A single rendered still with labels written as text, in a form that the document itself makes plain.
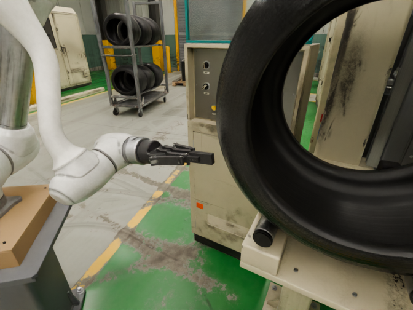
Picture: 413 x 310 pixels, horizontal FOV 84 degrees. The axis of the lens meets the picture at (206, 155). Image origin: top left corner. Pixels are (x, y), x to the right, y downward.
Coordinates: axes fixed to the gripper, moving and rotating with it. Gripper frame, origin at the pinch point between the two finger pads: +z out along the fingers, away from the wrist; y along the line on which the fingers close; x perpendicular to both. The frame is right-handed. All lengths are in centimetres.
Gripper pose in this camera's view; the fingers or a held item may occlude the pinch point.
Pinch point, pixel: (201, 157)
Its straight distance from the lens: 62.5
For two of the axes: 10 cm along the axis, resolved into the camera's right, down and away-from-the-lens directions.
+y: 4.8, -4.0, 7.8
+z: 8.7, 0.9, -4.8
